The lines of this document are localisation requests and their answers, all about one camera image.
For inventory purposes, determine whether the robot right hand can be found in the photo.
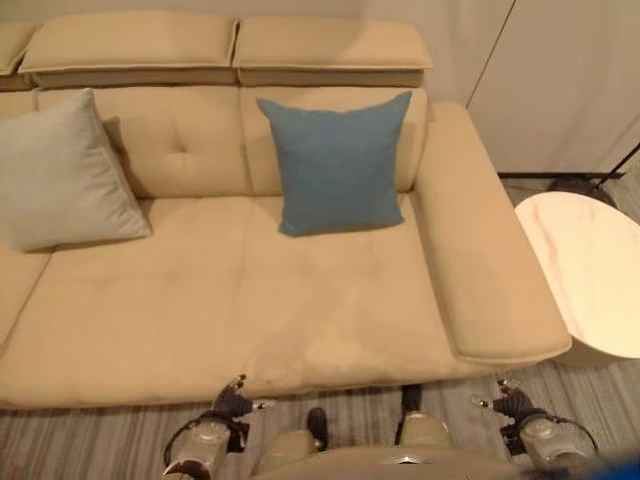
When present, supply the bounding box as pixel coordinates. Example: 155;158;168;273
467;377;547;426

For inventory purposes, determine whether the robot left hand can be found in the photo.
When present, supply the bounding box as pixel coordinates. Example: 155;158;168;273
212;372;276;424

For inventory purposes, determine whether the beige leather sofa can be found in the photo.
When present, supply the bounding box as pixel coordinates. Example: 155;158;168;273
0;13;573;411

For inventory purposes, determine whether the robot silver legs and body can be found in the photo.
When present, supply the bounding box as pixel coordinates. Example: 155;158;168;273
249;384;531;480

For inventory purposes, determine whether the white marble oval side table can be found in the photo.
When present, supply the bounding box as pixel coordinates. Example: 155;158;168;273
513;190;640;370

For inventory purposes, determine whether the black floor lamp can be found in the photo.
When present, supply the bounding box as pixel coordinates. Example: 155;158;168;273
465;0;640;203

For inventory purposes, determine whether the blue square cushion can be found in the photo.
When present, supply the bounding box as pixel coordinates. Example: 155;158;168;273
255;90;414;238

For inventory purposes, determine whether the light grey square cushion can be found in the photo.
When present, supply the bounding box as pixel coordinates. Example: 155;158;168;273
0;87;153;253

